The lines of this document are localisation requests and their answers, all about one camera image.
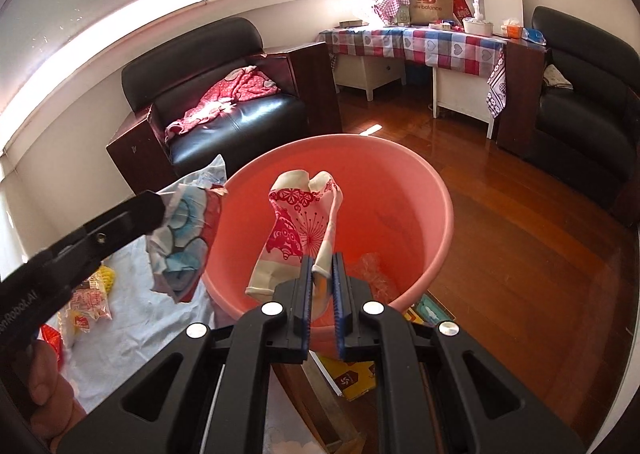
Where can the red card box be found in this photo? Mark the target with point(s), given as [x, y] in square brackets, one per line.
[461, 10]

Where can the beige cloth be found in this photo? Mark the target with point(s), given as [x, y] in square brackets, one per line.
[556, 78]

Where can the white figurine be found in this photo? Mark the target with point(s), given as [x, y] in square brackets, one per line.
[478, 10]

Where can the white plastic bag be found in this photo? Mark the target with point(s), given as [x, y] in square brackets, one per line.
[366, 9]

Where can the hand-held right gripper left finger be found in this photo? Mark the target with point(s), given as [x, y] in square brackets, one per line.
[300, 304]

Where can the pink patterned blanket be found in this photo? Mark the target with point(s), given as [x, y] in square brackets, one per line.
[240, 84]

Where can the blue plastic item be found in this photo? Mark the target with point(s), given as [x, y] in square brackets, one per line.
[534, 34]

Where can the flat brown box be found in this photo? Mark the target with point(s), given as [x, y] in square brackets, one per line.
[354, 24]

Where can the clear blue plastic bag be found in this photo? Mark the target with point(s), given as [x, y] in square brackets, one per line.
[210, 171]

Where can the yellow foam net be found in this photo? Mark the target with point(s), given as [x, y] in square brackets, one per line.
[106, 284]

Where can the teal box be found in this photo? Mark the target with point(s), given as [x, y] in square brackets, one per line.
[432, 309]

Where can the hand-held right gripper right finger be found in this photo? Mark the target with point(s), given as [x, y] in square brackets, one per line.
[341, 304]

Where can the white pink printed wrapper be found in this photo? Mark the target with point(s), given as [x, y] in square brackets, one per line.
[295, 229]

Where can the black leather armchair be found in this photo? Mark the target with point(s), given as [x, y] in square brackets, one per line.
[240, 124]
[590, 134]

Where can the red checkered cloth bag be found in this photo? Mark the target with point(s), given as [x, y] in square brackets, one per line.
[392, 1]

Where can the white cloth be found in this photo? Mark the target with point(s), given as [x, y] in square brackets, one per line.
[140, 334]

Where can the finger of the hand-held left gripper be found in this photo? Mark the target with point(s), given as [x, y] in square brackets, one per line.
[115, 226]

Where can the white table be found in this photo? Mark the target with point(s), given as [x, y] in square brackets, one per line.
[460, 94]

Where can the clear crumpled plastic wrapper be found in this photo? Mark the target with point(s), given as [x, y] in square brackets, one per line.
[372, 279]

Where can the red white snack packet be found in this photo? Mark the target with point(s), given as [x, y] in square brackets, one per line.
[85, 309]

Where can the blue red printed wrapper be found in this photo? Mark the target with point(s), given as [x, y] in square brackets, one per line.
[180, 244]

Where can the checkered cloth covered table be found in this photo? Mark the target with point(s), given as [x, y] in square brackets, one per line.
[450, 49]

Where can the person's left hand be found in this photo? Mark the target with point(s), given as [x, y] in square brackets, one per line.
[47, 384]

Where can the white tissue container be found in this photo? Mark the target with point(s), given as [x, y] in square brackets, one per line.
[478, 27]

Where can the orange tissue box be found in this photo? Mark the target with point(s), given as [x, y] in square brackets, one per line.
[511, 29]

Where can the white drawer cabinet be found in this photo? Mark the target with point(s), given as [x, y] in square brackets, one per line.
[370, 74]

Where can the pink plastic basin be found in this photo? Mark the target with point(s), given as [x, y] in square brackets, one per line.
[390, 194]

